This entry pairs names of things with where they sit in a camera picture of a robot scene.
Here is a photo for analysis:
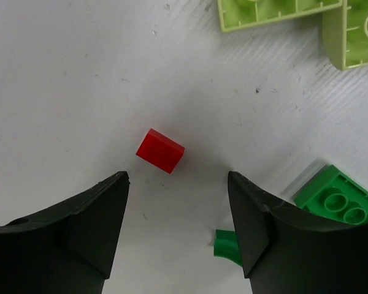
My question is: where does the lime lego brick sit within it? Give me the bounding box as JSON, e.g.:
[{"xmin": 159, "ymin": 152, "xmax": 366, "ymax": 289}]
[
  {"xmin": 217, "ymin": 0, "xmax": 342, "ymax": 32},
  {"xmin": 321, "ymin": 0, "xmax": 368, "ymax": 70}
]

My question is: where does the long green lego brick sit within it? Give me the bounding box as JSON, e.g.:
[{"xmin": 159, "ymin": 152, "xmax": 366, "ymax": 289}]
[{"xmin": 293, "ymin": 165, "xmax": 368, "ymax": 225}]

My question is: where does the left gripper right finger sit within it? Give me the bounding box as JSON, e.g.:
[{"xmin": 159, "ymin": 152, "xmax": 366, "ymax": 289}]
[{"xmin": 228, "ymin": 171, "xmax": 368, "ymax": 293}]

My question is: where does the small dark green lego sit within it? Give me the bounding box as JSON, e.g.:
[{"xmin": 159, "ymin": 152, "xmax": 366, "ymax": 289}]
[{"xmin": 213, "ymin": 230, "xmax": 242, "ymax": 266}]

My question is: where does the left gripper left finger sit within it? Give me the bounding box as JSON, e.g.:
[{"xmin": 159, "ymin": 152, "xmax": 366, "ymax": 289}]
[{"xmin": 0, "ymin": 171, "xmax": 129, "ymax": 293}]

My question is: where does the tiny red lego piece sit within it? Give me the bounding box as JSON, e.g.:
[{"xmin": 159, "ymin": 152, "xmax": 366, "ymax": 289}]
[{"xmin": 136, "ymin": 129, "xmax": 185, "ymax": 174}]

